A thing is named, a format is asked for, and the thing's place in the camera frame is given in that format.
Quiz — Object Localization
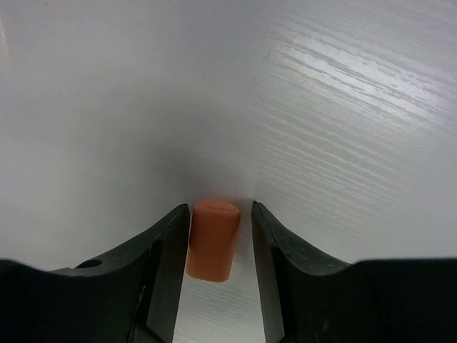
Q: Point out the orange eraser cap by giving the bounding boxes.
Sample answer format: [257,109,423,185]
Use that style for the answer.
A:
[186,199,241,282]

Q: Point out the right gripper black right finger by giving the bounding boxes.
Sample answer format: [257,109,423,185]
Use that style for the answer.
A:
[251,202,456,342]

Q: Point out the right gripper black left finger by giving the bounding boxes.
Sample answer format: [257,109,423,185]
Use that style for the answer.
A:
[1,204,189,342]

